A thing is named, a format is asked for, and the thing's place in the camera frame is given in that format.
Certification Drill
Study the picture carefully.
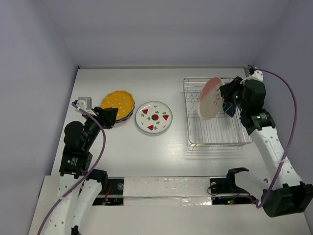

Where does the clear drip tray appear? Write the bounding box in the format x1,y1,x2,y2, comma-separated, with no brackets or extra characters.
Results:
187,113,252,159

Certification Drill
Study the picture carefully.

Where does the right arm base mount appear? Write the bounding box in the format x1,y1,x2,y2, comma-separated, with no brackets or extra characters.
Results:
207,167,256,205

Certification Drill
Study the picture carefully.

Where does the white plate red rim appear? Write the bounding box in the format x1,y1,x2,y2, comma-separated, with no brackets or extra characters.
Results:
198,77,224,120

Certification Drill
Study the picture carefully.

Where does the blue dotted plate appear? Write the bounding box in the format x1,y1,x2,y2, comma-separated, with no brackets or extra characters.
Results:
115,106,135,123

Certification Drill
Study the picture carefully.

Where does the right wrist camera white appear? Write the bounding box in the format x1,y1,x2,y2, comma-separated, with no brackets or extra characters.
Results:
240,70,264,85

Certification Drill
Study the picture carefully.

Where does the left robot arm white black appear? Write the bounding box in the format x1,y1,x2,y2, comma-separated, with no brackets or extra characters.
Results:
37,105,118,235

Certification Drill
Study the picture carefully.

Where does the yellow dotted plate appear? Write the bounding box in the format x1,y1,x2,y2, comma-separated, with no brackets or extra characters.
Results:
100,91,135,118

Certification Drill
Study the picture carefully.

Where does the wire dish rack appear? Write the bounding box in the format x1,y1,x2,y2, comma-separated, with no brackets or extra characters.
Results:
183,77,252,151

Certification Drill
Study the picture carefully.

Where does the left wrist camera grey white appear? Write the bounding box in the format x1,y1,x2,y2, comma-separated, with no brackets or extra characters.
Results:
74,96,92,111

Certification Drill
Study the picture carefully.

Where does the purple cable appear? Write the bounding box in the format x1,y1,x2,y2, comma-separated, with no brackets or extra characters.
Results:
36,102,108,235
253,69,298,208

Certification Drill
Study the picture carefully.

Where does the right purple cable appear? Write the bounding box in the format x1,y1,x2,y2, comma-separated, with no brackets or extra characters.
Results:
253,69,298,208

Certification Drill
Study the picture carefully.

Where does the white patterned plate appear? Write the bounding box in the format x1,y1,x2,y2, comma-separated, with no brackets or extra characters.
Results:
135,101,173,134

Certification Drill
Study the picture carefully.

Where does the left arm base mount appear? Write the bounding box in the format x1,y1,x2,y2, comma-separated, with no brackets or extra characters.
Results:
92,177,124,206

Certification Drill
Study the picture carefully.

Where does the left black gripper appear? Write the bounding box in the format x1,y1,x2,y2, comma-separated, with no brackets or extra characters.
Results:
83,105,118,149

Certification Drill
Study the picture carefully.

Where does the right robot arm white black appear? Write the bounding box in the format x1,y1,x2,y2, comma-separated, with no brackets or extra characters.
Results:
220,77,313,217

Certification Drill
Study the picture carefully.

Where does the dark blue plate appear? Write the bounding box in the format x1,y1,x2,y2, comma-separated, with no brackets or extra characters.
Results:
222,100,237,118

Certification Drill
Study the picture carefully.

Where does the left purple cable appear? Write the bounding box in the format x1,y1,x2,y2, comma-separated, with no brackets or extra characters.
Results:
36,102,108,235

